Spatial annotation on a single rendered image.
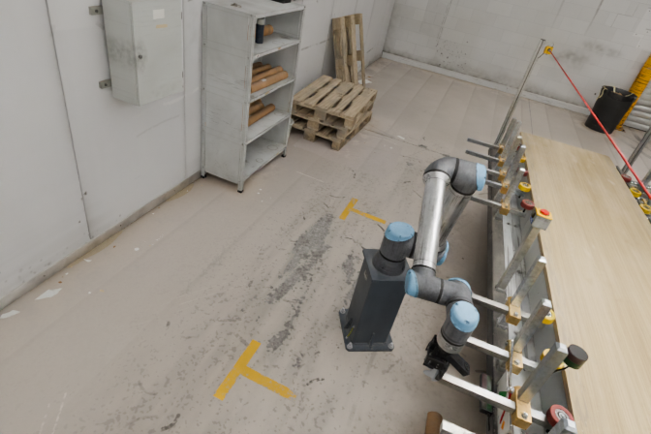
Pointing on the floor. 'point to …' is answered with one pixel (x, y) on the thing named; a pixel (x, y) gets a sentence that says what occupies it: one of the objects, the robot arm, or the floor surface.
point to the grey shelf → (213, 76)
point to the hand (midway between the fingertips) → (435, 378)
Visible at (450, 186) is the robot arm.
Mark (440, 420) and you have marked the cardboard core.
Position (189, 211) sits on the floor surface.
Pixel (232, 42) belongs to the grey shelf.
